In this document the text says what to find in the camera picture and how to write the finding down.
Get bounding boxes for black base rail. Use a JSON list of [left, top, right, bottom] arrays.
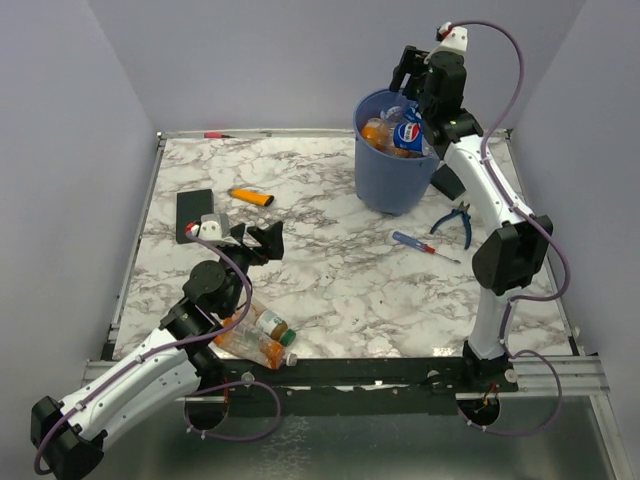
[[102, 344, 521, 419]]

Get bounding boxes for black box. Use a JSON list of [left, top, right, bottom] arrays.
[[175, 189, 214, 245], [431, 164, 466, 200]]

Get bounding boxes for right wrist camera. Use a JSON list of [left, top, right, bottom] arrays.
[[431, 22, 469, 56]]

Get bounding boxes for small clear crushed bottle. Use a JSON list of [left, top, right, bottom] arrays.
[[380, 101, 422, 124]]

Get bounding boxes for black box right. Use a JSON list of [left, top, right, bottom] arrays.
[[431, 164, 466, 200]]

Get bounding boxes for blue handled pliers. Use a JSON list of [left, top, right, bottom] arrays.
[[429, 200, 474, 251]]

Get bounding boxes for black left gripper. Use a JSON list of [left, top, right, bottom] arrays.
[[215, 220, 283, 316]]

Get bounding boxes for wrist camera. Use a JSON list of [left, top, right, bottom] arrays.
[[185, 213, 234, 245], [431, 22, 469, 56]]

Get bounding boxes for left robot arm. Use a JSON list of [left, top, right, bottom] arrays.
[[30, 214, 284, 479]]

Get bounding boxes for small orange juice bottle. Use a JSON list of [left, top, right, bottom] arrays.
[[360, 118, 397, 155]]

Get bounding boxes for orange bottle white cap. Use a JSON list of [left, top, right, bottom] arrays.
[[213, 320, 298, 370]]

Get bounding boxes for orange utility knife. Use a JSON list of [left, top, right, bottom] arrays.
[[228, 188, 275, 207]]

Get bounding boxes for orange bottle front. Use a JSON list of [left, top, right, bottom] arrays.
[[360, 123, 386, 150]]

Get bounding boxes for Pepsi bottle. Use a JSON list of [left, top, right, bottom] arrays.
[[392, 121, 433, 157]]

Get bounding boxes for blue plastic bin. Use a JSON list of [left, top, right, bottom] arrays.
[[353, 89, 440, 216]]

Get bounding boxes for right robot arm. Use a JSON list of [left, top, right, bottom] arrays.
[[389, 46, 553, 391]]

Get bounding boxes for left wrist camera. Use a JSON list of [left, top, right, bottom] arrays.
[[185, 213, 234, 245]]

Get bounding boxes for red marker pen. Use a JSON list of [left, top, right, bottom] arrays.
[[203, 132, 235, 139]]

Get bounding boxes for black box left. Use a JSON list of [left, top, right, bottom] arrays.
[[175, 189, 214, 245]]

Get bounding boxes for green cap bottle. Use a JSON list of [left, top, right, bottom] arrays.
[[245, 299, 296, 347]]

